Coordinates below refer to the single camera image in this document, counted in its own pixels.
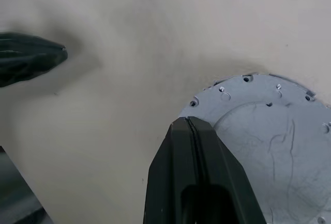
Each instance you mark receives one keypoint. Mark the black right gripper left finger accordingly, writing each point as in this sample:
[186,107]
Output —
[170,169]

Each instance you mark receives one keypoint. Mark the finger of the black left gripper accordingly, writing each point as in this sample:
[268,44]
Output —
[26,43]
[26,66]

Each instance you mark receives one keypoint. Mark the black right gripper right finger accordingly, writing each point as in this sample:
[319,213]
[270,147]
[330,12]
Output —
[222,167]

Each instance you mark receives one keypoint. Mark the grey round patterned disc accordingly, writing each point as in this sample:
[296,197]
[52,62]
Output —
[271,143]

